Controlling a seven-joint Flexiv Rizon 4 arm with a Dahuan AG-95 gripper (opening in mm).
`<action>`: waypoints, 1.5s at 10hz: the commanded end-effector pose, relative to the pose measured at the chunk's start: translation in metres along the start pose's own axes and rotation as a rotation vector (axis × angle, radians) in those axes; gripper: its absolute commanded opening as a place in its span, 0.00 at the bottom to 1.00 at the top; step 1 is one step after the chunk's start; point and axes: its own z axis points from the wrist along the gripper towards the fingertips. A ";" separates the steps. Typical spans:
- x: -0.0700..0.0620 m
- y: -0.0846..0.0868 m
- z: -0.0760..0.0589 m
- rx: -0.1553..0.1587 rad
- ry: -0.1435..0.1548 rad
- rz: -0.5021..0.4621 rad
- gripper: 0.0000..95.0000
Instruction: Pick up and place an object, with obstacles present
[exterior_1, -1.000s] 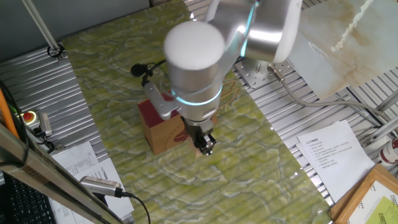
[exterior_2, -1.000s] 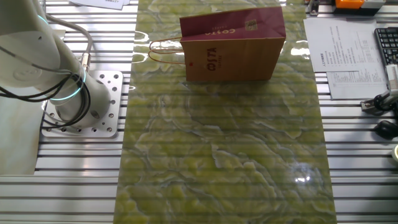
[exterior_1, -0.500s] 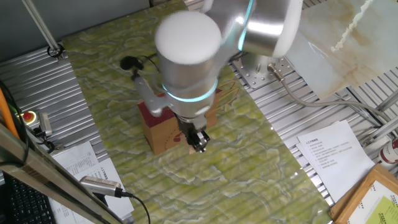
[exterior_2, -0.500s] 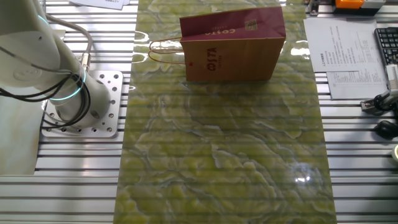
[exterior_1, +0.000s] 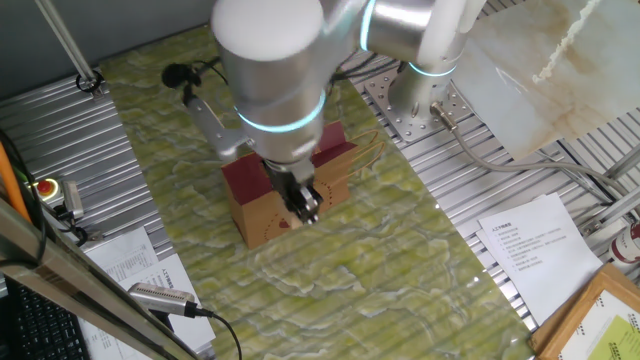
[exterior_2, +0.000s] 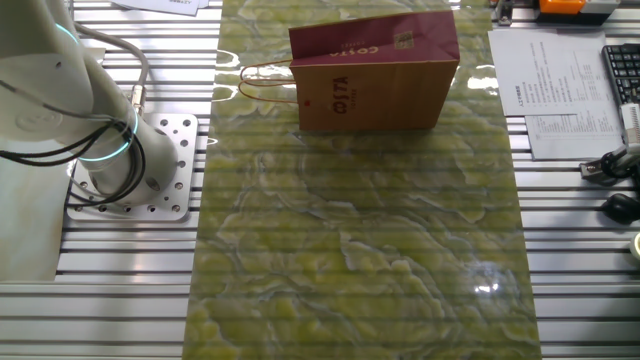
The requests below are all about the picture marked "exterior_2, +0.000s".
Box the black keyboard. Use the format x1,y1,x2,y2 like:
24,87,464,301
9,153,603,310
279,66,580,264
601,43,640,109

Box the black robot arm cables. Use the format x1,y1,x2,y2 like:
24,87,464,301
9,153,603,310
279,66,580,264
0,79,147,209

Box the orange and grey device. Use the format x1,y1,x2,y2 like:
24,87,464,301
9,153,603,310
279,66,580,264
537,0,621,26

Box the thick grey robot cable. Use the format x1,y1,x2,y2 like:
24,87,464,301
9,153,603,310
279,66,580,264
74,22,150,117

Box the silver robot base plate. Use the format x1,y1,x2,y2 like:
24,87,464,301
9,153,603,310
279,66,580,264
66,112,200,222

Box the grey metal clamp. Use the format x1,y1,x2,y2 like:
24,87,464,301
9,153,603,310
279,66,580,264
492,0,516,27

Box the Costa brown red paper bag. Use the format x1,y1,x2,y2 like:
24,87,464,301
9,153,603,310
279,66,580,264
238,9,461,133

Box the green marble pattern mat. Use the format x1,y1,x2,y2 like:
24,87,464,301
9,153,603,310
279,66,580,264
182,0,544,360

